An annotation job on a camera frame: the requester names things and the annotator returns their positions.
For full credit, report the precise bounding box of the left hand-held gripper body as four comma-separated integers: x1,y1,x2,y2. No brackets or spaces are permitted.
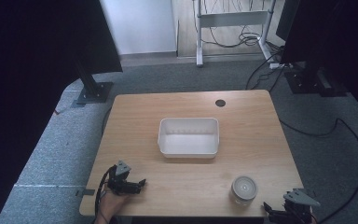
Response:
106,160,138,197

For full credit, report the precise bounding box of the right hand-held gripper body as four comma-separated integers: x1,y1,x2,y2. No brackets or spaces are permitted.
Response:
282,188,322,224

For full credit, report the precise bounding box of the round jar with clear lid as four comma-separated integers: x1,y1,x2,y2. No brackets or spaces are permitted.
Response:
230,175,259,207

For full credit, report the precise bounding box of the white plastic bin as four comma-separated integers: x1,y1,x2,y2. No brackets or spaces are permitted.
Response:
157,117,221,160

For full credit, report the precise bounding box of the black stand base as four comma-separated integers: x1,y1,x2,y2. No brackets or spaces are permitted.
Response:
283,68,349,98

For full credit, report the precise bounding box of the black curtain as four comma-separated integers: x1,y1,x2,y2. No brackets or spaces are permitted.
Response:
0,0,124,218

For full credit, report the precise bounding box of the white power strip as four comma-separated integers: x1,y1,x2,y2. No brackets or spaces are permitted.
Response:
268,63,294,70

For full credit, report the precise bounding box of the dark monitor panel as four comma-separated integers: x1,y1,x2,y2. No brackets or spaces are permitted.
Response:
275,0,358,125

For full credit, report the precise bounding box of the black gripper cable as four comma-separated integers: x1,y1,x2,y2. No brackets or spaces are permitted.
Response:
93,167,117,222

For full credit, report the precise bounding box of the black stand with base plate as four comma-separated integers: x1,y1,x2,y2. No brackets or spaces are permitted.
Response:
73,59,115,105

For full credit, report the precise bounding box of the black cable to power strip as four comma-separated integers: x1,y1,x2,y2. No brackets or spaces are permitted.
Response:
245,50,285,92

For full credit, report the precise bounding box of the bundle of black cables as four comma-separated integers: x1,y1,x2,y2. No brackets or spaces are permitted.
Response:
200,0,282,50

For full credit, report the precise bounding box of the white metal desk frame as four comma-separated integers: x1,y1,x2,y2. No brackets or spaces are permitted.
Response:
193,0,278,68

